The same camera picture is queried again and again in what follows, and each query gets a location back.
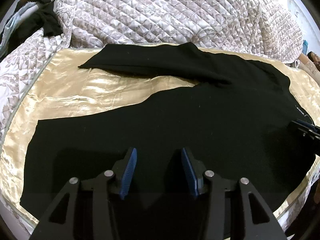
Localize light blue cloth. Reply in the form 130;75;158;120
0;12;23;55

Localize gold satin sheet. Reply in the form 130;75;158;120
0;47;320;240

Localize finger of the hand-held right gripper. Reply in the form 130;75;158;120
299;127;320;142
291;119;320;133

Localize black pants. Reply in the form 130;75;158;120
20;42;316;237

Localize pile of dark clothes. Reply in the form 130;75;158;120
1;0;63;51

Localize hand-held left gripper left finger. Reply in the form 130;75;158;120
30;147;138;240

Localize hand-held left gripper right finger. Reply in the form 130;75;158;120
180;147;288;240

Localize floral quilted blanket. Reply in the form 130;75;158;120
0;0;320;233

